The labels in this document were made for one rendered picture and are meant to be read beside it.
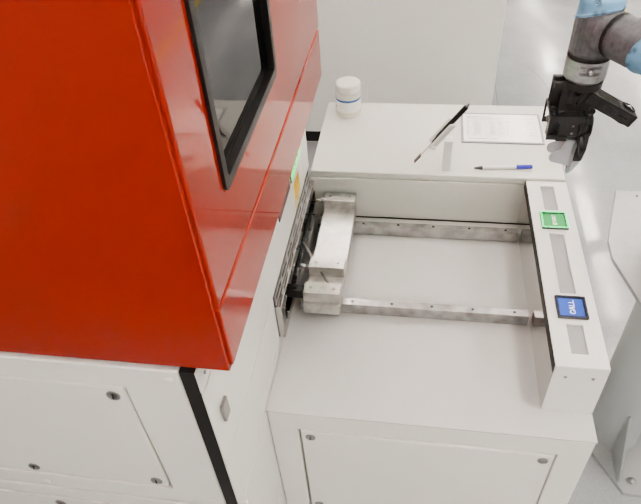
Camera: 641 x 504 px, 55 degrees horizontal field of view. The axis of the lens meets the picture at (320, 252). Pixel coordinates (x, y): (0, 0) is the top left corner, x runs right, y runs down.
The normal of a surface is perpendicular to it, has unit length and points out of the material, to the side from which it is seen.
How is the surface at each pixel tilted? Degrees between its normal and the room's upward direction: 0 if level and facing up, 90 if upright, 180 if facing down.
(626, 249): 0
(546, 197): 0
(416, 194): 90
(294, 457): 90
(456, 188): 90
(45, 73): 90
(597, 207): 0
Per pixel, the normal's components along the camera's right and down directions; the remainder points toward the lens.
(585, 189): -0.06, -0.73
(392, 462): -0.15, 0.68
